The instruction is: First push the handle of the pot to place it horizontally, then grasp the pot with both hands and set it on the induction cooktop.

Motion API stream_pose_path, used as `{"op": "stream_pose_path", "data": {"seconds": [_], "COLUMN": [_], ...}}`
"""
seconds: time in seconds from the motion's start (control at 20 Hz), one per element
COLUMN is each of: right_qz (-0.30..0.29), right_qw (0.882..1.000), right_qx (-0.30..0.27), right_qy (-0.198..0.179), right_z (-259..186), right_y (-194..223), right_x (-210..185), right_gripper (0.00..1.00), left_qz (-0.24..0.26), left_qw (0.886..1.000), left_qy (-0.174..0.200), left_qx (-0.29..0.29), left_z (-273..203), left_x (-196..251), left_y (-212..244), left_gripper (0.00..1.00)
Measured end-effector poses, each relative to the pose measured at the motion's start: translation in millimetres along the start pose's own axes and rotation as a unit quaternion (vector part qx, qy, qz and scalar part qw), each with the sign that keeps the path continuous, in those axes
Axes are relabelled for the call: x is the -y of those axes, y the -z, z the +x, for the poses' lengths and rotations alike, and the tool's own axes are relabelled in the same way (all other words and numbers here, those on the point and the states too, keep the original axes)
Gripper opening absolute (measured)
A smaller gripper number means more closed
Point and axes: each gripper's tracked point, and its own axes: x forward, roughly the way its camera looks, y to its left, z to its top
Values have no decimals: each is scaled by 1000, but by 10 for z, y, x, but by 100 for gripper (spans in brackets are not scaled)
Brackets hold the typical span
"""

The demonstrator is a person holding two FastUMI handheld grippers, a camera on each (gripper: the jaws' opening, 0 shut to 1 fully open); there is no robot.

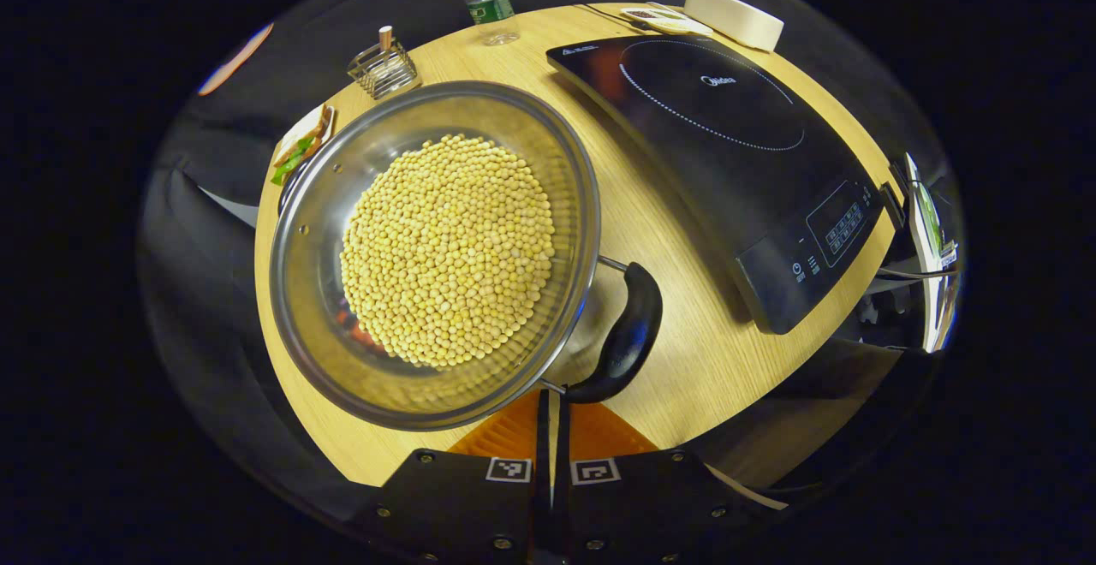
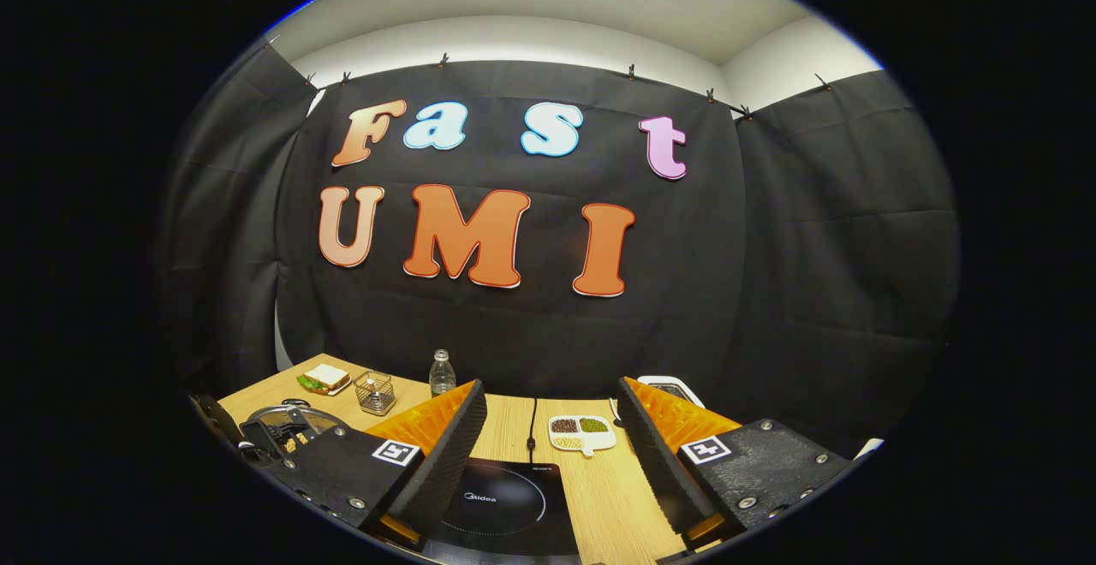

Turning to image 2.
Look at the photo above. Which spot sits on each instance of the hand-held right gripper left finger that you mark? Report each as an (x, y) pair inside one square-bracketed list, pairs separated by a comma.
[(449, 462)]

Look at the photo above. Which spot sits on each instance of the pile of red beans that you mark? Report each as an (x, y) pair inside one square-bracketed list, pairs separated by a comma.
[(563, 425)]

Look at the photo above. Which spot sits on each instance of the clear plastic water bottle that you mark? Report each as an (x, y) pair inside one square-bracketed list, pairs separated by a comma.
[(442, 377)]

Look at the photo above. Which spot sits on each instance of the white divided dish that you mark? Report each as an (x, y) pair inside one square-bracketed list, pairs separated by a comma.
[(599, 441)]

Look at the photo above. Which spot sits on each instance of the sandwich with lettuce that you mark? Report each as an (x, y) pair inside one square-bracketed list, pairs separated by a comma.
[(324, 377)]

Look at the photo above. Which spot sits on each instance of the black induction cooktop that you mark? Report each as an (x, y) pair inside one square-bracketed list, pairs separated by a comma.
[(505, 505)]

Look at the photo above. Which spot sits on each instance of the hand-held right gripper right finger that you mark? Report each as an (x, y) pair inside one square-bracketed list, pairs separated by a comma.
[(655, 462)]

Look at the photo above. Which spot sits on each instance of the row of black cloth clips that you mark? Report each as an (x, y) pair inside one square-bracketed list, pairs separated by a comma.
[(443, 60)]

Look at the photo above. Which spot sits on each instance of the white flat panel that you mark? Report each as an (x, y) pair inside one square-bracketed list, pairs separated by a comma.
[(869, 449)]

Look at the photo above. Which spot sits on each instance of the white toaster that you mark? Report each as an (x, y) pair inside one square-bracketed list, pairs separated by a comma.
[(672, 387)]

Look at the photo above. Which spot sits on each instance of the pile of yellow beans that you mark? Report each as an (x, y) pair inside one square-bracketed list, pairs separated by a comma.
[(566, 443)]

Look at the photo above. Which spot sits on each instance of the pile of green beans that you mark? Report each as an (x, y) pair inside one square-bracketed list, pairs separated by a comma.
[(592, 425)]

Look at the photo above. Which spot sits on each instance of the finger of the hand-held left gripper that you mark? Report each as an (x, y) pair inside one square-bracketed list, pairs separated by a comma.
[(221, 424)]

